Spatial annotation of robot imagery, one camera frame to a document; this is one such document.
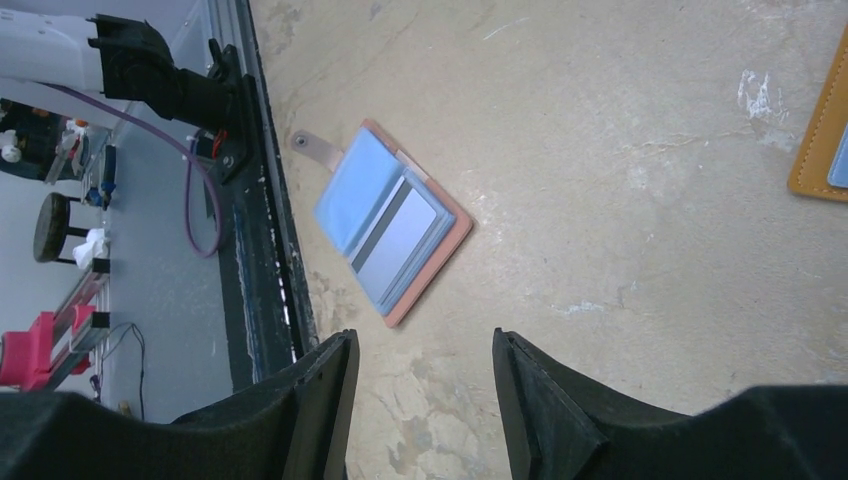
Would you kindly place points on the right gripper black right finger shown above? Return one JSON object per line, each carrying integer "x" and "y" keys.
{"x": 561, "y": 424}

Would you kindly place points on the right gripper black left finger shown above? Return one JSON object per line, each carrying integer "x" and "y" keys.
{"x": 293, "y": 425}

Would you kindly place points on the pink card holder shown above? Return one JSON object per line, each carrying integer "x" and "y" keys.
{"x": 363, "y": 177}

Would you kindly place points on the grey credit card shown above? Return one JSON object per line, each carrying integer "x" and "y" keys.
{"x": 399, "y": 227}

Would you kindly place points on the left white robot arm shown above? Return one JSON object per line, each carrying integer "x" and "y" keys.
{"x": 121, "y": 59}

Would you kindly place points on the orange card holder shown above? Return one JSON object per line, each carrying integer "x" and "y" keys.
{"x": 818, "y": 149}

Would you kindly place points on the pink red fixture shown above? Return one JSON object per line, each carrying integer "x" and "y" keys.
{"x": 56, "y": 346}

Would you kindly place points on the black round stool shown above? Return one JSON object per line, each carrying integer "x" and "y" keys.
{"x": 53, "y": 227}

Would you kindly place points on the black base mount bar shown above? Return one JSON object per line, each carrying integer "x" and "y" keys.
{"x": 269, "y": 318}

